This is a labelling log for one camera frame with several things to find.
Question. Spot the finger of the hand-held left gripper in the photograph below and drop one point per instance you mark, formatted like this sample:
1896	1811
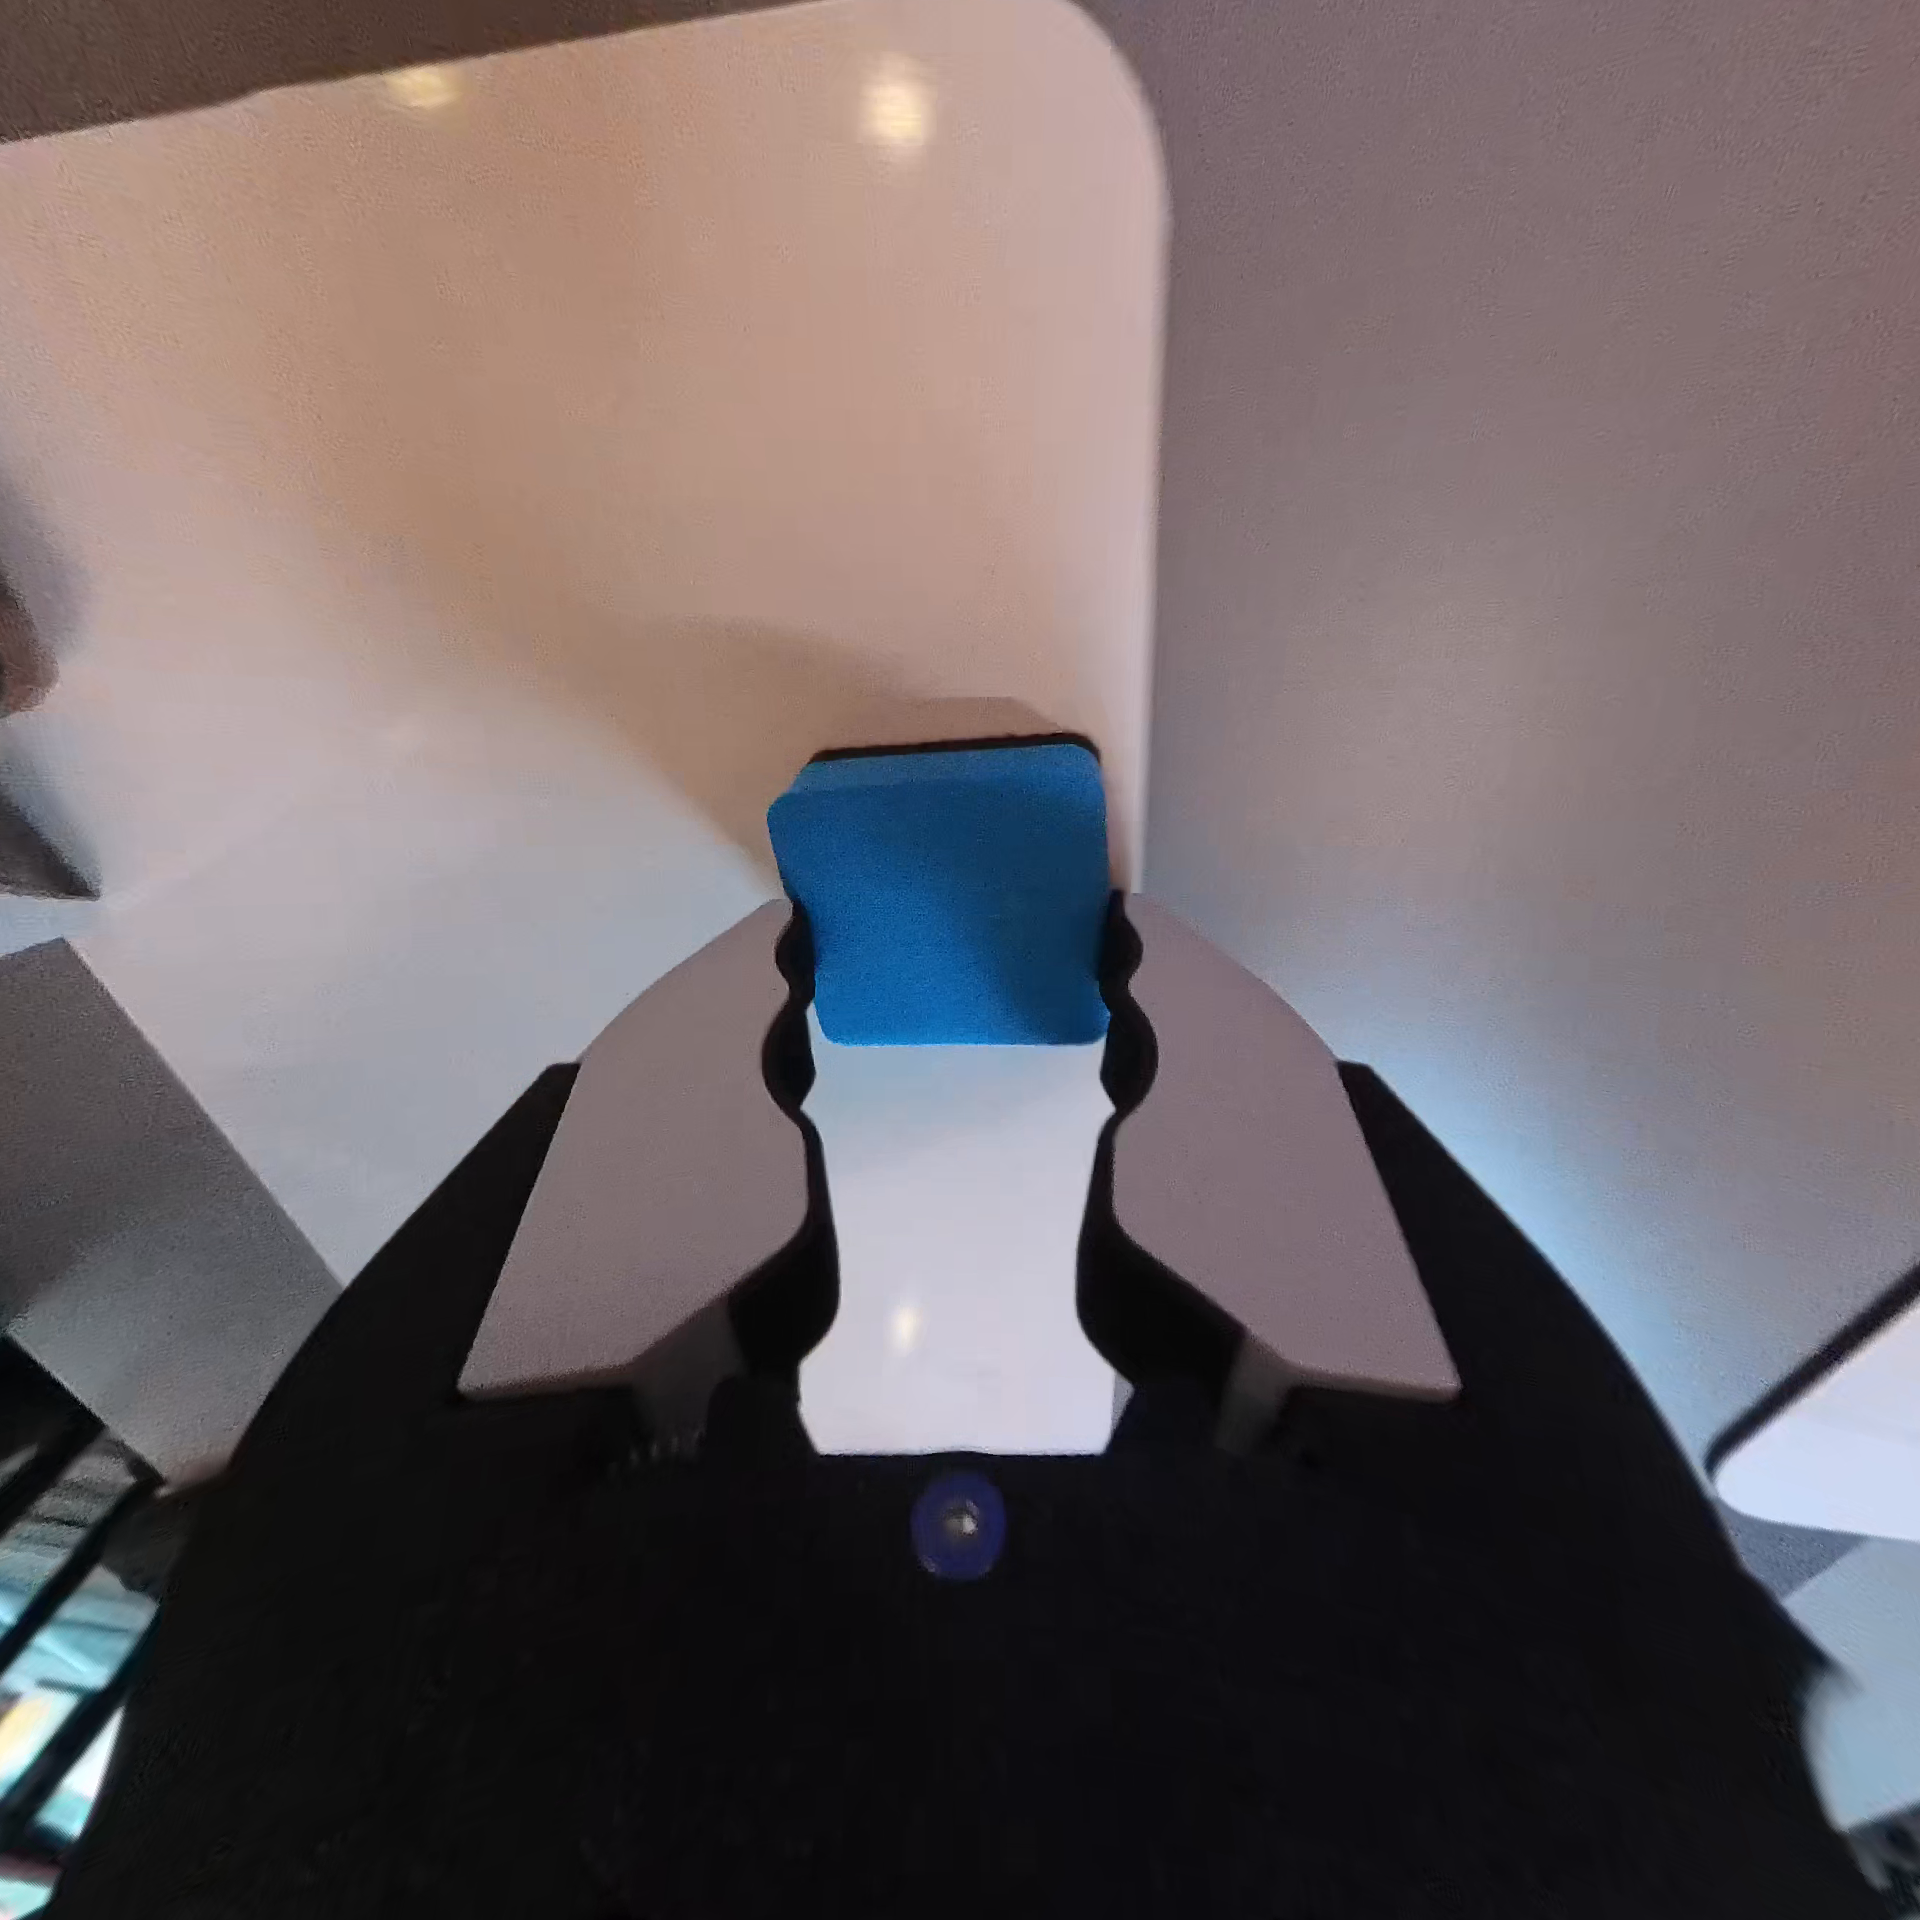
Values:
36	867

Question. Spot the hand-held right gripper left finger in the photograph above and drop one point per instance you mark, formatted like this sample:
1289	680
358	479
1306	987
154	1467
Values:
644	1201

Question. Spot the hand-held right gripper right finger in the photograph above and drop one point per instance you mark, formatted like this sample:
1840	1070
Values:
1275	1201

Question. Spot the blue whiteboard eraser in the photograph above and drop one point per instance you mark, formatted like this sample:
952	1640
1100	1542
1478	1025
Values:
944	902

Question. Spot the white whiteboard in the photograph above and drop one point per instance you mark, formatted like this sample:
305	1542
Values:
599	450

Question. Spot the white document stand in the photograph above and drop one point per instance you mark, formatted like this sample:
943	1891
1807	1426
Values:
1846	1440

